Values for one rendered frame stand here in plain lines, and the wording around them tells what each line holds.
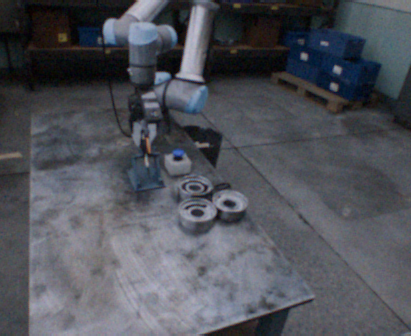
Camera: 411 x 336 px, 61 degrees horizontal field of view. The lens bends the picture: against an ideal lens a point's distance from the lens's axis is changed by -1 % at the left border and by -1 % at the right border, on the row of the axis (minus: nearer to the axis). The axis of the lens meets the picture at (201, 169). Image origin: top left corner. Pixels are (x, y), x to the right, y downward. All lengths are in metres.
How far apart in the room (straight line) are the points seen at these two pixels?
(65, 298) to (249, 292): 0.40
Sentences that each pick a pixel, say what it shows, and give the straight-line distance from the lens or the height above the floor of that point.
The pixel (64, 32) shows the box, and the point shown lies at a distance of 4.34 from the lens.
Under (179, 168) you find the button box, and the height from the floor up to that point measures 0.83.
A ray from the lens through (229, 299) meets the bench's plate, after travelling 0.82.
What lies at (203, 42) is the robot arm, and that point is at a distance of 1.36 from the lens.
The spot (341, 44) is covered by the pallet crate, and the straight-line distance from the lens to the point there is 4.63.
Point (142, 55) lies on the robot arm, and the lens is 1.01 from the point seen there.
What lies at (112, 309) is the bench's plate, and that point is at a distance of 0.80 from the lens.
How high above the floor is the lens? 1.44
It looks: 31 degrees down
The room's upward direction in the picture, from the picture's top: 6 degrees clockwise
